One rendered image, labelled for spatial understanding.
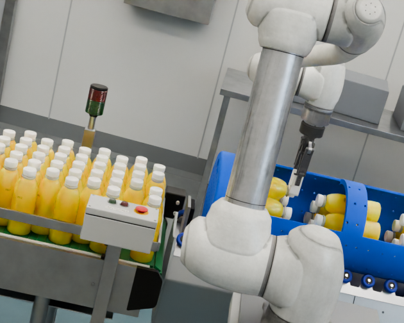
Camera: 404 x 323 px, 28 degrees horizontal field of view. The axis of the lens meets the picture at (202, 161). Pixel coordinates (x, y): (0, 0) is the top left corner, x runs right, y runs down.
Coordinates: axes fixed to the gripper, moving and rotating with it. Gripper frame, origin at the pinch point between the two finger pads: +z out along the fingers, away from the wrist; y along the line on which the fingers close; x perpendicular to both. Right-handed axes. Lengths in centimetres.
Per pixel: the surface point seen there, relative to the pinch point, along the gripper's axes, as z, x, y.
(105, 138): 109, 78, 335
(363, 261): 15.7, -25.2, -12.6
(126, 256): 30, 47, -18
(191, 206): 14.8, 30.2, -2.3
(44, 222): 23, 72, -21
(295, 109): 31, -35, 235
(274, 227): 10.7, 4.9, -14.1
